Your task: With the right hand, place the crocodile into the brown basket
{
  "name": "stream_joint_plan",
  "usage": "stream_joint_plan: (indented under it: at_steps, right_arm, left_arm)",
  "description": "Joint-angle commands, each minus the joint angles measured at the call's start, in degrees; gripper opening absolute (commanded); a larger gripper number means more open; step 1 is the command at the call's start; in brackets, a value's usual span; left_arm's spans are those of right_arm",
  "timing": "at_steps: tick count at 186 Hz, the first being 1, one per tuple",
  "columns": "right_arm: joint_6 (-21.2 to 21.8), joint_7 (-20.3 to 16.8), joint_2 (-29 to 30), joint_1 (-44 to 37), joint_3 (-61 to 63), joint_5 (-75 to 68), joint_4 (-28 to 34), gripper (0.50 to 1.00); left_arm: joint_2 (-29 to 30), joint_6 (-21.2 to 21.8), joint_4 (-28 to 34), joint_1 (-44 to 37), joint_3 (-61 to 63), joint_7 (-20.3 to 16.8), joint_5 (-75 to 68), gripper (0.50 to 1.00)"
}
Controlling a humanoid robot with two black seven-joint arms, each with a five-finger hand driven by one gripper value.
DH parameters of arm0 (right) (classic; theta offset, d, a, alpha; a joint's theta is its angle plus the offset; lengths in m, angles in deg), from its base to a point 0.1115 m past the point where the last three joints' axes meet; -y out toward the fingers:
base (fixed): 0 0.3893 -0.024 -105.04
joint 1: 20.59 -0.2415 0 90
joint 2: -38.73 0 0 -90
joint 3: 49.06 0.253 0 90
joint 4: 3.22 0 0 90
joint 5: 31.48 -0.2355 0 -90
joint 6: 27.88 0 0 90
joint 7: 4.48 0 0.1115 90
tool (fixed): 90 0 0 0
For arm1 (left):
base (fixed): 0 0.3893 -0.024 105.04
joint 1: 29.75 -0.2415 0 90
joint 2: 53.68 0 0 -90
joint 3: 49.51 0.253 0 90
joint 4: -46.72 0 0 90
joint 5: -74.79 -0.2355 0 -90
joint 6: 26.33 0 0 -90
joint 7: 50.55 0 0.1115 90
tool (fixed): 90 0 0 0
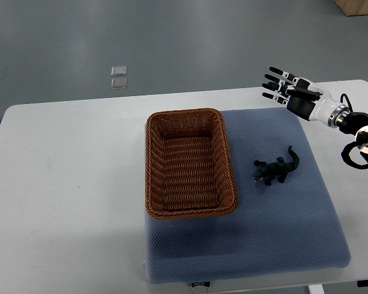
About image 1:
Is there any brown wicker basket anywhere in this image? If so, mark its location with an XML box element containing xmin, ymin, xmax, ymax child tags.
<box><xmin>145</xmin><ymin>108</ymin><xmax>239</xmax><ymax>221</ymax></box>

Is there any upper square floor plate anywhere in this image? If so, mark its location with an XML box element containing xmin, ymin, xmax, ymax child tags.
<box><xmin>111</xmin><ymin>66</ymin><xmax>127</xmax><ymax>77</ymax></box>

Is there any blue grey foam cushion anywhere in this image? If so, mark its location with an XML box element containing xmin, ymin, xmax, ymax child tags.
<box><xmin>145</xmin><ymin>108</ymin><xmax>351</xmax><ymax>284</ymax></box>

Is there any square floor plate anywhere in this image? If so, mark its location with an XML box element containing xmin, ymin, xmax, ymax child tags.
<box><xmin>111</xmin><ymin>77</ymin><xmax>128</xmax><ymax>89</ymax></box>
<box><xmin>111</xmin><ymin>66</ymin><xmax>127</xmax><ymax>77</ymax></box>

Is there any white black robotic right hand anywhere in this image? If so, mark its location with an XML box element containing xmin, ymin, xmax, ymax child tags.
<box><xmin>262</xmin><ymin>67</ymin><xmax>352</xmax><ymax>128</ymax></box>

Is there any lower square floor plate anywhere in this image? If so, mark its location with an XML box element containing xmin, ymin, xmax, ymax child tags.
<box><xmin>111</xmin><ymin>77</ymin><xmax>128</xmax><ymax>89</ymax></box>

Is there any wooden box corner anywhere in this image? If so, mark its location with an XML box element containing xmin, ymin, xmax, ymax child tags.
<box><xmin>334</xmin><ymin>0</ymin><xmax>368</xmax><ymax>17</ymax></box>

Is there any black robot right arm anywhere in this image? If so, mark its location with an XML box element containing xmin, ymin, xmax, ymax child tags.
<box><xmin>336</xmin><ymin>112</ymin><xmax>368</xmax><ymax>170</ymax></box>

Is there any dark toy crocodile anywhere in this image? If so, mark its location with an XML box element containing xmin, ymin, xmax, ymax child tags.
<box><xmin>253</xmin><ymin>146</ymin><xmax>300</xmax><ymax>186</ymax></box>

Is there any white table leg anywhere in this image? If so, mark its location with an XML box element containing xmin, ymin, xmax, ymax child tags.
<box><xmin>308</xmin><ymin>284</ymin><xmax>325</xmax><ymax>294</ymax></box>

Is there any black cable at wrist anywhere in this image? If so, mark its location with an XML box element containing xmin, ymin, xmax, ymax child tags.
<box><xmin>339</xmin><ymin>93</ymin><xmax>355</xmax><ymax>113</ymax></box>

